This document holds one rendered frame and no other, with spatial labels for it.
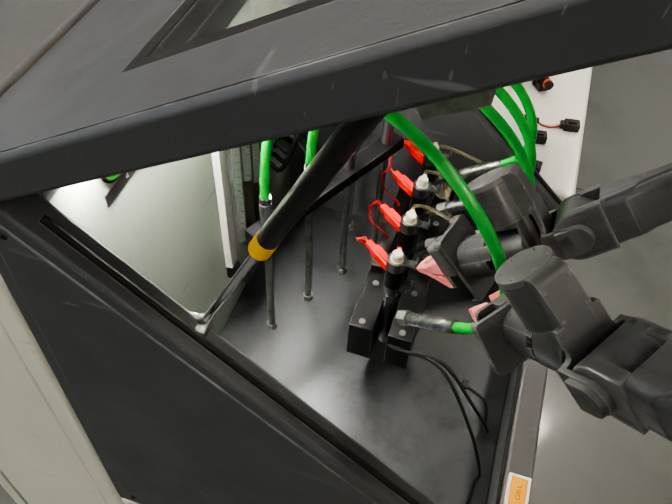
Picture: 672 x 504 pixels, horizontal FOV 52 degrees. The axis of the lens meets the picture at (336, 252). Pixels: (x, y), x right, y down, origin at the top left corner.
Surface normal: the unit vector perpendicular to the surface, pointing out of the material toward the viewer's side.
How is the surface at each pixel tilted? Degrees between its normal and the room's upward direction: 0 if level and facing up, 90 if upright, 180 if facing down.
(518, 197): 68
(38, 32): 0
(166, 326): 43
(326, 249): 0
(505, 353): 49
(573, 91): 0
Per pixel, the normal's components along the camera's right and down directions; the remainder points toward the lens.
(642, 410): -0.80, 0.56
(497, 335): 0.27, 0.13
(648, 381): -0.51, -0.77
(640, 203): -0.18, 0.28
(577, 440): 0.04, -0.64
